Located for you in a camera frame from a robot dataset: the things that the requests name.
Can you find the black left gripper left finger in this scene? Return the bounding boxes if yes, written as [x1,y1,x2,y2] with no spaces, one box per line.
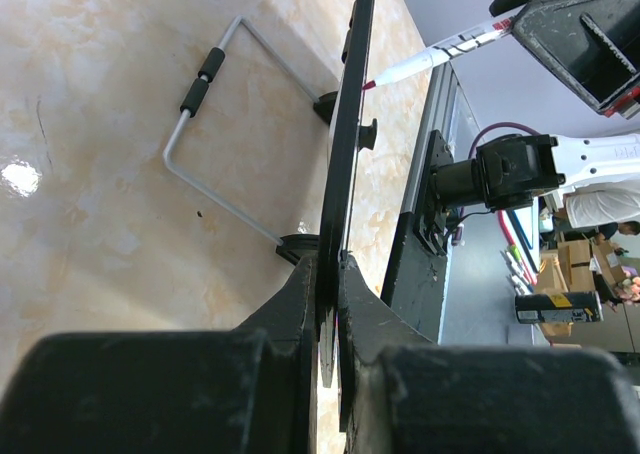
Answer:
[1,257,317,453]

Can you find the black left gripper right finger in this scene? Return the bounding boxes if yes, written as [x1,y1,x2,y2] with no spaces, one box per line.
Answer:
[337,258,639,453]

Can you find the magenta capped marker pen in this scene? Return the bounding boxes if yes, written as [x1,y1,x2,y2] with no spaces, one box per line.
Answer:
[362,9,519,91]

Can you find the black framed whiteboard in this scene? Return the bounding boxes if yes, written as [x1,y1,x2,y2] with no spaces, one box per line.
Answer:
[163,0,379,390]

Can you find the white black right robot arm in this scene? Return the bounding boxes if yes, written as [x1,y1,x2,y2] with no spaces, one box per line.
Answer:
[427,0,639,211]

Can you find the person in beige shirt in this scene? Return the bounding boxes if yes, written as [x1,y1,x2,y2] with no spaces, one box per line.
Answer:
[556,180,639,235]

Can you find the black yellow cylindrical device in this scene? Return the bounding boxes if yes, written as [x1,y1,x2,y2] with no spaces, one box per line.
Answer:
[514,291,603,324]

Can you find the stacked cardboard boxes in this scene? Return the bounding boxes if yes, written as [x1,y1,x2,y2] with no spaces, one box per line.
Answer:
[536,240,631,351]

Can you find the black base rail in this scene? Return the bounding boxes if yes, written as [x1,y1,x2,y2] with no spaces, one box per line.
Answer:
[381,130,453,343]

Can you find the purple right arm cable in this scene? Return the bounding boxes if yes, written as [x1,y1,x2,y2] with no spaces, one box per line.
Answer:
[467,121,541,160]

